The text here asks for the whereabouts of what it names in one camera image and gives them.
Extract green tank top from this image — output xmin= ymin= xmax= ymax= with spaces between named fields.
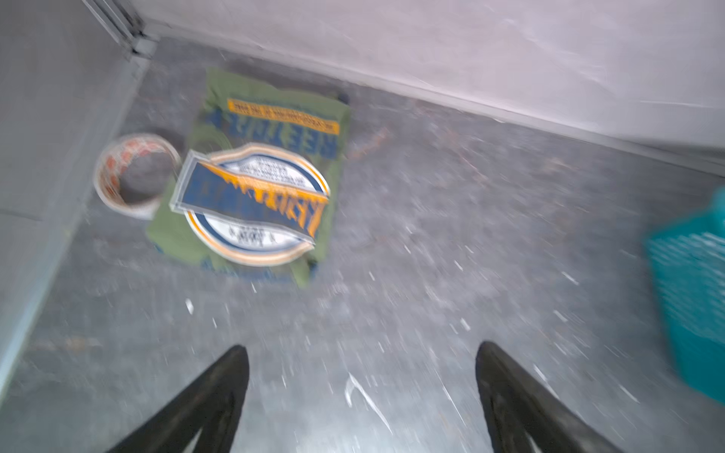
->
xmin=147 ymin=68 xmax=350 ymax=287

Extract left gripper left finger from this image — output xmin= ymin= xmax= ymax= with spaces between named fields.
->
xmin=111 ymin=345 xmax=249 ymax=452

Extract teal plastic basket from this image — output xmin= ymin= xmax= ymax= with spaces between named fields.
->
xmin=646 ymin=188 xmax=724 ymax=403

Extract tape roll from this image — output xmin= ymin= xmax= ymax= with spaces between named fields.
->
xmin=93 ymin=133 xmax=181 ymax=221

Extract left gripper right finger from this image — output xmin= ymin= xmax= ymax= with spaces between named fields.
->
xmin=475 ymin=341 xmax=619 ymax=453

